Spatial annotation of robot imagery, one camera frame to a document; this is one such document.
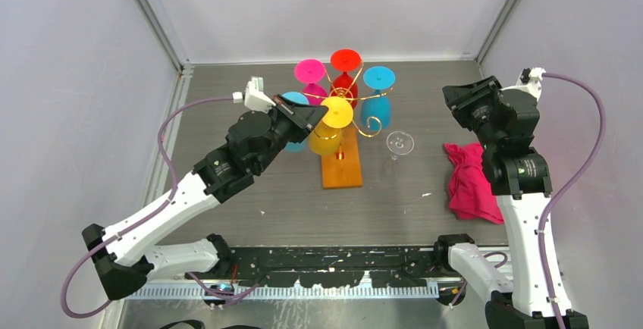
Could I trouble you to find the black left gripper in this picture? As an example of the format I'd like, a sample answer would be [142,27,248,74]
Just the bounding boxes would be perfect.
[254,95,328,174]

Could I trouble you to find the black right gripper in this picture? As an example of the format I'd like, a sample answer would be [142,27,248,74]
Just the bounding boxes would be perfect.
[442,75,502,149]

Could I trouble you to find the blue wine glass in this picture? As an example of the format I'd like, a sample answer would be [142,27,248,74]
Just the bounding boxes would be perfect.
[283,92,309,152]
[360,66,396,132]

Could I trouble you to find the yellow wine glass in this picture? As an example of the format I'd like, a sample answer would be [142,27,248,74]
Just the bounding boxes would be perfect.
[309,96,353,156]

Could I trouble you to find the pink wine glass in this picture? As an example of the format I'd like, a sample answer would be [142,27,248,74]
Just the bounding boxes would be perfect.
[294,58,328,105]

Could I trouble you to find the red wine glass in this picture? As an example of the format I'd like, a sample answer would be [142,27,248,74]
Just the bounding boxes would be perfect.
[330,49,362,109]

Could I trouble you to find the clear wine glass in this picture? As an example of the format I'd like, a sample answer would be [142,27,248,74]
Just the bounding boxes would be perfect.
[380,130,415,183]

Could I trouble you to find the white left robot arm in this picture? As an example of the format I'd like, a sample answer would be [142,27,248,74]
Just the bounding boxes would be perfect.
[82,95,328,300]

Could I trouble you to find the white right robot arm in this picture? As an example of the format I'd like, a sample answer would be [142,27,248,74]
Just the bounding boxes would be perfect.
[432,76,589,328]

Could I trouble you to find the crumpled pink cloth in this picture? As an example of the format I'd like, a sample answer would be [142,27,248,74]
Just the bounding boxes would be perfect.
[443,143,504,225]

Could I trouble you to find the gold wire wine glass rack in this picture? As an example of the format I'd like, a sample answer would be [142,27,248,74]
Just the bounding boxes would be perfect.
[319,57,382,190]

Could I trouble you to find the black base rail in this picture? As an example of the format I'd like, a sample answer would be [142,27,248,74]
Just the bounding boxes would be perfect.
[196,246,461,288]

